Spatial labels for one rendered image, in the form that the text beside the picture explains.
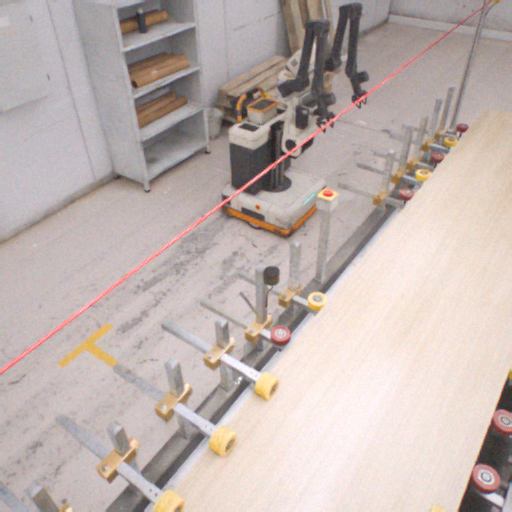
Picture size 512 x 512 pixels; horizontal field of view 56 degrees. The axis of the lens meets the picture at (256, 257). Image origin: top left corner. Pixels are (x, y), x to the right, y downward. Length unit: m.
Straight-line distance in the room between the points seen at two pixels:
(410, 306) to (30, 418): 2.11
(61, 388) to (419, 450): 2.08
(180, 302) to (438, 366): 1.94
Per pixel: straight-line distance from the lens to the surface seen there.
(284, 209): 3.66
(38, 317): 3.55
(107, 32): 4.03
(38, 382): 3.18
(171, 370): 1.58
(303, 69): 3.15
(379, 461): 1.68
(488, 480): 1.75
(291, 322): 2.24
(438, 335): 2.04
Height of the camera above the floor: 2.37
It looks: 41 degrees down
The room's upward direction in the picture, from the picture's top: 1 degrees counter-clockwise
